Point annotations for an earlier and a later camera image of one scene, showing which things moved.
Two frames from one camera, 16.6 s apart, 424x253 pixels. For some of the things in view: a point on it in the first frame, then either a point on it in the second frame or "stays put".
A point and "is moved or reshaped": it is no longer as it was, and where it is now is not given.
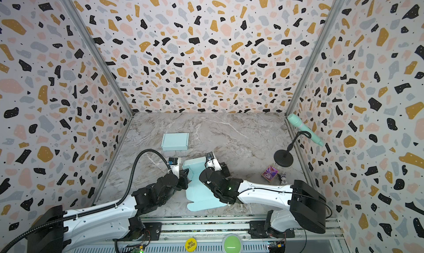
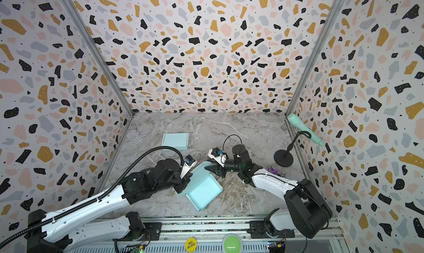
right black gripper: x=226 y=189 to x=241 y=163
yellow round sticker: x=191 y=244 stays put
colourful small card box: x=270 y=173 stays put
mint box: x=203 y=196 is moved or reshaped
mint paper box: x=174 y=142 stays put
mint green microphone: x=296 y=121 stays put
